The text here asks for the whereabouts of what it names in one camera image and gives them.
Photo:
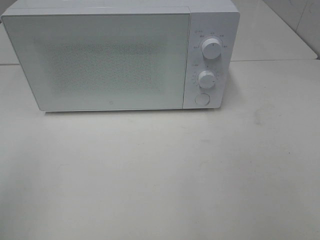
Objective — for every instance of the white microwave door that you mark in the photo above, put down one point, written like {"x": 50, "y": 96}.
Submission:
{"x": 102, "y": 62}

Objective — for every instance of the white microwave oven body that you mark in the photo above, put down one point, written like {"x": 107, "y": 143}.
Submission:
{"x": 207, "y": 18}

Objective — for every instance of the white timer knob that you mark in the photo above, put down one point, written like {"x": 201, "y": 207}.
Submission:
{"x": 206, "y": 79}

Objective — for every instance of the upper white power knob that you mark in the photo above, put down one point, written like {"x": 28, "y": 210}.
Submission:
{"x": 211, "y": 48}

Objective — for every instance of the round white door button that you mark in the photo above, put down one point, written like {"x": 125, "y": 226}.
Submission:
{"x": 202, "y": 99}

